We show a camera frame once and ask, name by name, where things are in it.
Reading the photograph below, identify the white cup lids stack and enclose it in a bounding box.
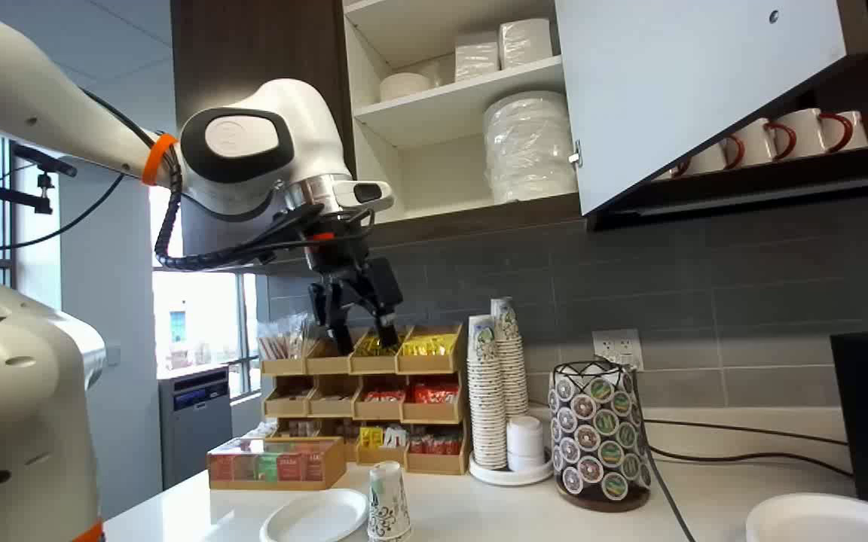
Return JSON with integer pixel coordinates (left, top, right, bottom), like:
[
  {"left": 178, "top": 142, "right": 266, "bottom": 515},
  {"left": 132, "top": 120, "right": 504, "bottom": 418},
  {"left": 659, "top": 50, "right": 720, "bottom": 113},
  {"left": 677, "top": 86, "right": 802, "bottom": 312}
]
[{"left": 507, "top": 416, "right": 545, "bottom": 473}]

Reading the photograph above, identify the grey dishwasher appliance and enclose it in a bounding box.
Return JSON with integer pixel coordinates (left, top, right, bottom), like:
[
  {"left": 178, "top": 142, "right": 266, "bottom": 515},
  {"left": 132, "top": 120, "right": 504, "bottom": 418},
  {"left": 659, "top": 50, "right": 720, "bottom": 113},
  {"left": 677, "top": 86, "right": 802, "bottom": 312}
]
[{"left": 160, "top": 366, "right": 232, "bottom": 487}]

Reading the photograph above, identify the wall power outlet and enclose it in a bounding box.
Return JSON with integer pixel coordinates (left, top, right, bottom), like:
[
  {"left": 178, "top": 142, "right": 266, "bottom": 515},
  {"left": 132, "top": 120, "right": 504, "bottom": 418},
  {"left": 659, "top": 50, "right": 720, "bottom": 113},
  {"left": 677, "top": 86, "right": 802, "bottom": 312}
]
[{"left": 594, "top": 329, "right": 646, "bottom": 371}]

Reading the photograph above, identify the white cabinet door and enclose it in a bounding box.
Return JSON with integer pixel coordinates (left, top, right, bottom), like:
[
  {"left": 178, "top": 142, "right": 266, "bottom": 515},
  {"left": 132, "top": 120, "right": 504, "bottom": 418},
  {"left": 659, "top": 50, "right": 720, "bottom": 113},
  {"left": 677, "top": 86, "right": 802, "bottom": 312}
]
[{"left": 554, "top": 0, "right": 847, "bottom": 215}]

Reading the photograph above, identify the large white plate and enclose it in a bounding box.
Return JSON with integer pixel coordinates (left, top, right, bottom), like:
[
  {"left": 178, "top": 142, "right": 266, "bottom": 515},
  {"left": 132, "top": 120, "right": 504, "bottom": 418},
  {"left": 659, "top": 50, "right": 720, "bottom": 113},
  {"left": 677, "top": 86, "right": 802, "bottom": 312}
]
[{"left": 745, "top": 494, "right": 868, "bottom": 542}]

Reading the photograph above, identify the coffee pod carousel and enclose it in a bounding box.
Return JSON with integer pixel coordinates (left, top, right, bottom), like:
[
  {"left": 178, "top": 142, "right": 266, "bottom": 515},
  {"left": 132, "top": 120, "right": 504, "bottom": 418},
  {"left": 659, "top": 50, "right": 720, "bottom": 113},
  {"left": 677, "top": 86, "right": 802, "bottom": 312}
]
[{"left": 548, "top": 358, "right": 650, "bottom": 513}]

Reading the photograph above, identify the wooden condiment organizer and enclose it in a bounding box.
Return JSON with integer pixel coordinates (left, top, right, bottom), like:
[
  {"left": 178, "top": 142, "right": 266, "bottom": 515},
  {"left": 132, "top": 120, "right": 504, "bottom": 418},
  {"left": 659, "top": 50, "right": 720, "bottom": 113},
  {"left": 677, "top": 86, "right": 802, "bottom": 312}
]
[{"left": 258, "top": 325, "right": 468, "bottom": 475}]

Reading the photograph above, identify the black power cable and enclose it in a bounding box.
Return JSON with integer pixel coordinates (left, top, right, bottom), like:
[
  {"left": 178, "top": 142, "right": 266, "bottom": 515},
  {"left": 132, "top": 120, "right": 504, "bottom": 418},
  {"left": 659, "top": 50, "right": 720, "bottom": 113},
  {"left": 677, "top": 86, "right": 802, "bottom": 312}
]
[{"left": 641, "top": 416, "right": 857, "bottom": 542}]

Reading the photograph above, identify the wooden tea box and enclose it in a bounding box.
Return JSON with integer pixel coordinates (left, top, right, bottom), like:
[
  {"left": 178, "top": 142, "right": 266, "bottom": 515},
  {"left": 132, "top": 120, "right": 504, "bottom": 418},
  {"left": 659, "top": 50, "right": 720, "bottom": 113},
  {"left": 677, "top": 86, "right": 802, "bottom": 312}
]
[{"left": 205, "top": 437, "right": 346, "bottom": 491}]

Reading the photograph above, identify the stack of plastic-wrapped plates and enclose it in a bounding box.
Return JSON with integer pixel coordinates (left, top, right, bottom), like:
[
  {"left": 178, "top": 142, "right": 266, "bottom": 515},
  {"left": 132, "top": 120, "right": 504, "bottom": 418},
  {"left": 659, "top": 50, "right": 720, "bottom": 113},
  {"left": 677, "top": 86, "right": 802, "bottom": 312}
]
[{"left": 482, "top": 89, "right": 575, "bottom": 202}]

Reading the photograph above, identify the white paper plate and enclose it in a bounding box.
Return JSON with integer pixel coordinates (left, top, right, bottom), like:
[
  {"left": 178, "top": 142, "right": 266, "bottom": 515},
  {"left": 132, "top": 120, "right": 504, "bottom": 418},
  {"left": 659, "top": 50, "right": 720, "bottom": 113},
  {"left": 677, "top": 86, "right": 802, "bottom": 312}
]
[{"left": 258, "top": 487, "right": 364, "bottom": 542}]

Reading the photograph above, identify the white round tray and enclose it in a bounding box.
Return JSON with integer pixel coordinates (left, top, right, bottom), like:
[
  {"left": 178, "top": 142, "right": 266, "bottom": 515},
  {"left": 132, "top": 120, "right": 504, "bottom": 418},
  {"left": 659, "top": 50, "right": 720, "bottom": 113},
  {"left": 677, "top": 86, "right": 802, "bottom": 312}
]
[{"left": 468, "top": 460, "right": 551, "bottom": 487}]

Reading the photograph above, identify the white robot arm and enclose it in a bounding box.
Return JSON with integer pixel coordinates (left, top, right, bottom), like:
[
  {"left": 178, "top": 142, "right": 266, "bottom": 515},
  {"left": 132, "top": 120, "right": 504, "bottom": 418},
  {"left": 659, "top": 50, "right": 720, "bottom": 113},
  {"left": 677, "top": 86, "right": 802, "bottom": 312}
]
[{"left": 0, "top": 20, "right": 402, "bottom": 542}]

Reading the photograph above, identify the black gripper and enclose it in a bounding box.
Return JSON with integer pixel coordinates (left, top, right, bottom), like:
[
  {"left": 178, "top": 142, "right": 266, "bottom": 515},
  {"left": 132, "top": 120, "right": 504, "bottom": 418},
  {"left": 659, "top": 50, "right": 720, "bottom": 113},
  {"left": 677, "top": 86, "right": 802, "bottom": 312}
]
[{"left": 306, "top": 236, "right": 403, "bottom": 354}]

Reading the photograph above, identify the tall paper cup stack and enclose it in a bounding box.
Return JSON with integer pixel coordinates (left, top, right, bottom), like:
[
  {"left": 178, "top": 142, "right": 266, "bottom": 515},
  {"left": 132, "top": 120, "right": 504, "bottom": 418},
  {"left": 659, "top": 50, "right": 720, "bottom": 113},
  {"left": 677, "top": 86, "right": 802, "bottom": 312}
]
[{"left": 468, "top": 312, "right": 507, "bottom": 468}]

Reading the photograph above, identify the open wall cabinet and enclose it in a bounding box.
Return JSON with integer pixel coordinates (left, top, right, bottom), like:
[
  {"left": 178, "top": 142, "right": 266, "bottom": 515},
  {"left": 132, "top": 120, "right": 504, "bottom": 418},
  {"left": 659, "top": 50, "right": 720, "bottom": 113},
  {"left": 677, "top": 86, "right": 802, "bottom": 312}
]
[{"left": 346, "top": 0, "right": 868, "bottom": 236}]

